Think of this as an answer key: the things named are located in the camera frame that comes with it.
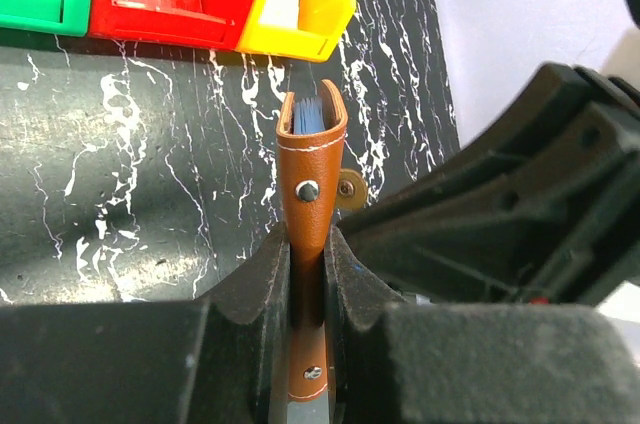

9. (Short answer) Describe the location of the yellow plastic bin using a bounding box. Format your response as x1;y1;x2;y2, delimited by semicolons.
236;0;356;62

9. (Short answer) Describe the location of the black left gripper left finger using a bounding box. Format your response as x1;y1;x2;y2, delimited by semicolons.
1;225;290;423

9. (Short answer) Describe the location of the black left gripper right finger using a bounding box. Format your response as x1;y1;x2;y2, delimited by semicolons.
324;229;639;423

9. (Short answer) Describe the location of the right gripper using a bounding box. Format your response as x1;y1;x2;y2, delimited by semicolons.
449;62;639;306

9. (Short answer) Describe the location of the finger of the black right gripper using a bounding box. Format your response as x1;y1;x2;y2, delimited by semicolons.
339;146;550;303

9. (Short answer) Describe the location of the brown leather card holder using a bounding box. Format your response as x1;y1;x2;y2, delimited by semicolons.
276;79;348;402

